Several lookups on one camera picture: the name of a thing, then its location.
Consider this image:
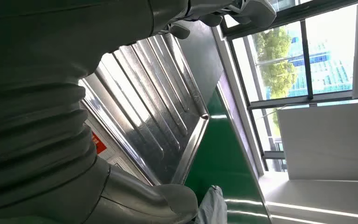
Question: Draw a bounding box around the plain grey courier package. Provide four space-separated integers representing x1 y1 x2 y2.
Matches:
194 185 228 224

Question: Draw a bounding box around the dark window frame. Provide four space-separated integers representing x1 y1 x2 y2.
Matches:
219 0 358 172

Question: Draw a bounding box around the steel scale tray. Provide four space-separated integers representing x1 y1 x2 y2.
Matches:
78 32 211 186

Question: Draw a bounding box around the green conveyor belt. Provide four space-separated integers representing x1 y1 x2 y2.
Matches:
183 88 272 224

